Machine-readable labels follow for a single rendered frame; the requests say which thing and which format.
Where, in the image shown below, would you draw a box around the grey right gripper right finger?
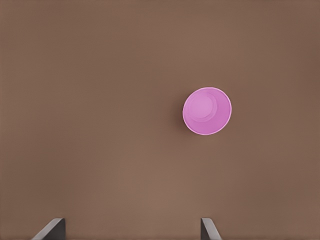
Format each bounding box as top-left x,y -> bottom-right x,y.
200,217 -> 222,240

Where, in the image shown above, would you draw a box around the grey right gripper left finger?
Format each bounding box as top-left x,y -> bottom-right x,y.
31,217 -> 66,240

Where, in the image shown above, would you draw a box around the pink bowl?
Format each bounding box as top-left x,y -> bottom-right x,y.
182,86 -> 232,136

